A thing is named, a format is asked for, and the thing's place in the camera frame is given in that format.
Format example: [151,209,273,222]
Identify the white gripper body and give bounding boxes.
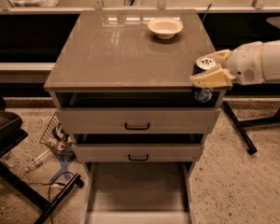
[226,41,264,85]

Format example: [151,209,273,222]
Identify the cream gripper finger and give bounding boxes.
[189,64,236,89]
[197,49,231,64]

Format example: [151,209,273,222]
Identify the pepsi soda can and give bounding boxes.
[192,58,216,103]

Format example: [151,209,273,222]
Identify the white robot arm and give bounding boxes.
[190,40,280,88]

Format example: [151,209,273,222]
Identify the grey drawer cabinet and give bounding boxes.
[43,8,233,173]

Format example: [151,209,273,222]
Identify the top grey drawer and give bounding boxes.
[56,108,220,134]

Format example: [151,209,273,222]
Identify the middle grey drawer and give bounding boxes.
[73,144,203,162]

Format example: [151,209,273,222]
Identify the bottom open grey drawer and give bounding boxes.
[80,162,195,224]

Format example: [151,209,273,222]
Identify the white paper bowl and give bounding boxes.
[147,18,184,39]

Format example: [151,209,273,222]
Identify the clear plastic bottle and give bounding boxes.
[25,149,52,173]

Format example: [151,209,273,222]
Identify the black table leg frame right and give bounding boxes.
[222,102,280,155]

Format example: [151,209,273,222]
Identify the wire mesh basket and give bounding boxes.
[40,114,74,156]

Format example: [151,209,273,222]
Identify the black cable on floor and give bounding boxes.
[24,171,77,224]

